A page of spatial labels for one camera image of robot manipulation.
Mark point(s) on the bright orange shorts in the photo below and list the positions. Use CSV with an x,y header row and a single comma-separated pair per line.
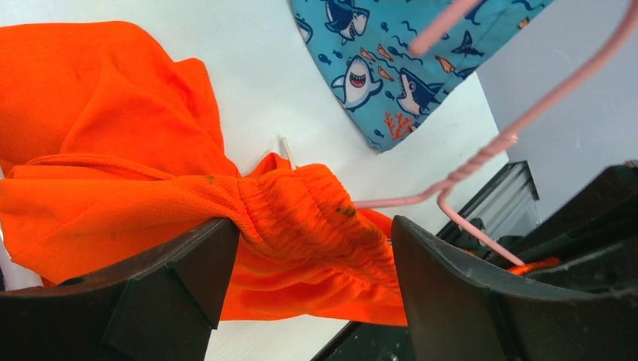
x,y
110,148

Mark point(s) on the light blue fish shorts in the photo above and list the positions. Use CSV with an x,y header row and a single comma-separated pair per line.
x,y
361,48

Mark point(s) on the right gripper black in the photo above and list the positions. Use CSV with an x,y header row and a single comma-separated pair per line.
x,y
594,236

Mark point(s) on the aluminium rail frame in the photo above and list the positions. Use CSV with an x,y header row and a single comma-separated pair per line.
x,y
505,208

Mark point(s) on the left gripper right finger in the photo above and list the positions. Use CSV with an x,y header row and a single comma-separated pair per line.
x,y
460,307

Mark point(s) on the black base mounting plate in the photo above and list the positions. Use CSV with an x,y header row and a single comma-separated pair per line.
x,y
368,342

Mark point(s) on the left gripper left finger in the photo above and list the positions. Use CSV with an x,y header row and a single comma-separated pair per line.
x,y
162,304

